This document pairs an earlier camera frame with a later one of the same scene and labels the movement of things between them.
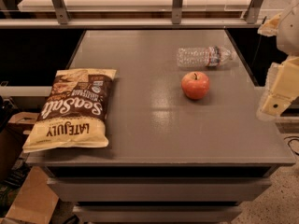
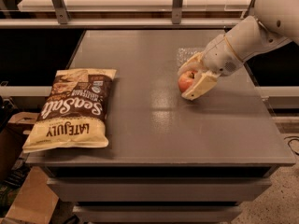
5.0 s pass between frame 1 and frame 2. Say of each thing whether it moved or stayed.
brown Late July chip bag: stayed
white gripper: moved
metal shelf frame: stayed
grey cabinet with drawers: stayed
